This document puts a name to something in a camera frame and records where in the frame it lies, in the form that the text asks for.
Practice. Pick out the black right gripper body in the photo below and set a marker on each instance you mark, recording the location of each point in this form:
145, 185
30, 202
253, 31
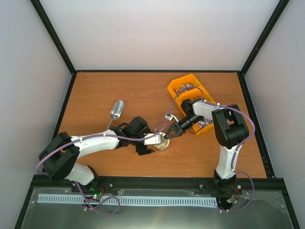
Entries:
192, 119

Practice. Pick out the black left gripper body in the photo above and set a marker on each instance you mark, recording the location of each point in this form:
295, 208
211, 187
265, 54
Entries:
142, 151

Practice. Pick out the gold jar lid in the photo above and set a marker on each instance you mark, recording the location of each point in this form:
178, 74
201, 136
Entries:
164, 142

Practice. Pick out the yellow popsicle candy bin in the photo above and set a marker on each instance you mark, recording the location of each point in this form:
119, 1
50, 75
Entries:
193, 94

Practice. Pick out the silver metal scoop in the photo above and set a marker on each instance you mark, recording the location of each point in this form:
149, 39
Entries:
116, 111

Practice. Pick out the yellow star candy bin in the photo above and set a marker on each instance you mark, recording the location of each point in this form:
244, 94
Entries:
195, 130

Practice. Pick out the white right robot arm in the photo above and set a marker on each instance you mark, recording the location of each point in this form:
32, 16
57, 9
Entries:
230, 131

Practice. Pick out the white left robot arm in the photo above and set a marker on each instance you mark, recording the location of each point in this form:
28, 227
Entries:
59, 158

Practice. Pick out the pile of star candies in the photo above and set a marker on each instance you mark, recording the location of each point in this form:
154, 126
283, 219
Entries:
204, 123

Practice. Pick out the pile of lollipops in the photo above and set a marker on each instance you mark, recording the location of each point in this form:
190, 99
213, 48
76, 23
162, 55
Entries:
184, 87

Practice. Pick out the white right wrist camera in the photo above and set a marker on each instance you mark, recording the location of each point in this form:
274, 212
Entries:
170, 117

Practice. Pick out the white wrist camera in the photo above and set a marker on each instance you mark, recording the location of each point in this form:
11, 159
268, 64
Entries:
152, 139
170, 117

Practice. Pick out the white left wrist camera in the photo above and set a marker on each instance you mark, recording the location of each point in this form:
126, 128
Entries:
152, 139

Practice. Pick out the black aluminium frame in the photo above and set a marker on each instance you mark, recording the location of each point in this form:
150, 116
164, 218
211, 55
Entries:
271, 182

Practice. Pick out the light blue cable duct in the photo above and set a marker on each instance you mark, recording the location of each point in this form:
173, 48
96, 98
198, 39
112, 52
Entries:
135, 201

